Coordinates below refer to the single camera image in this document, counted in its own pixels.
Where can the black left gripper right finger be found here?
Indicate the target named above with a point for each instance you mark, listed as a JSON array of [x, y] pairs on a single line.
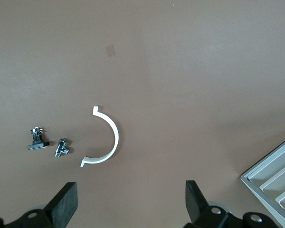
[[194, 204]]

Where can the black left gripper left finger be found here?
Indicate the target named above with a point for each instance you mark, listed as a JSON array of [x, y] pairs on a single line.
[[61, 206]]

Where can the metal valve fitting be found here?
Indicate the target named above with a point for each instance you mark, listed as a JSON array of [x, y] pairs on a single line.
[[61, 147]]

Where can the translucent tape patch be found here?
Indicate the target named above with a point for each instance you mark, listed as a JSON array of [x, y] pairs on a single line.
[[110, 50]]

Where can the black micro switch component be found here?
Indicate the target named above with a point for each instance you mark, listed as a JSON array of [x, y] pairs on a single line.
[[38, 145]]

